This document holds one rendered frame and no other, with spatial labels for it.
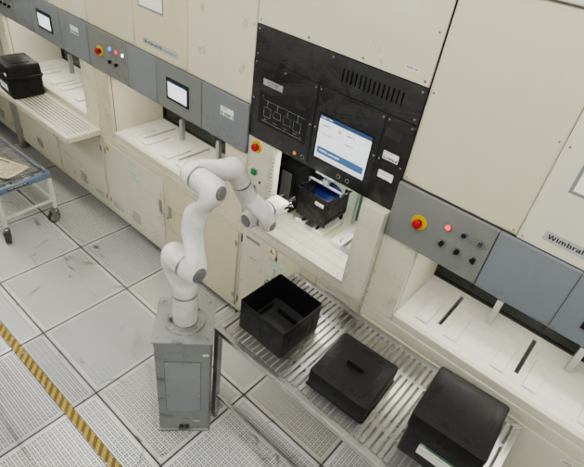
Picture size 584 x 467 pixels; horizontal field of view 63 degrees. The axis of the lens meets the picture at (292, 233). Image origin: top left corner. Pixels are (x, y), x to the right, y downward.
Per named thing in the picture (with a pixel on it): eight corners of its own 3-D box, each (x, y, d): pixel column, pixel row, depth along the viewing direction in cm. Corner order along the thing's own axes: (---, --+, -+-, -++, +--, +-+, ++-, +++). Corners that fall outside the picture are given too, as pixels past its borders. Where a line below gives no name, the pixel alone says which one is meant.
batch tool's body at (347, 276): (229, 319, 331) (248, 24, 212) (314, 259, 392) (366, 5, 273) (328, 399, 291) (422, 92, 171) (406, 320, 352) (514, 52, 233)
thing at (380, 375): (304, 383, 209) (309, 364, 201) (341, 344, 228) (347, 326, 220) (361, 425, 196) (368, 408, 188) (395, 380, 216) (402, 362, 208)
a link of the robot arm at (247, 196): (266, 185, 203) (281, 224, 228) (240, 170, 210) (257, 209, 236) (252, 200, 200) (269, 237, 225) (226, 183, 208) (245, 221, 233)
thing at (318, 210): (292, 216, 282) (299, 170, 263) (313, 203, 295) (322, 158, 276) (324, 235, 271) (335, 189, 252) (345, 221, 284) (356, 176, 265)
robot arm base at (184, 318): (161, 334, 220) (159, 307, 208) (167, 304, 234) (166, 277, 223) (203, 335, 222) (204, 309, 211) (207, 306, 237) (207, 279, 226)
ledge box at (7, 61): (-4, 87, 386) (-13, 55, 371) (31, 82, 404) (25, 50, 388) (12, 101, 372) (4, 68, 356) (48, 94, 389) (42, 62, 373)
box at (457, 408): (394, 448, 190) (412, 412, 175) (424, 399, 210) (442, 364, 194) (461, 496, 179) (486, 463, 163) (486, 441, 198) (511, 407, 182)
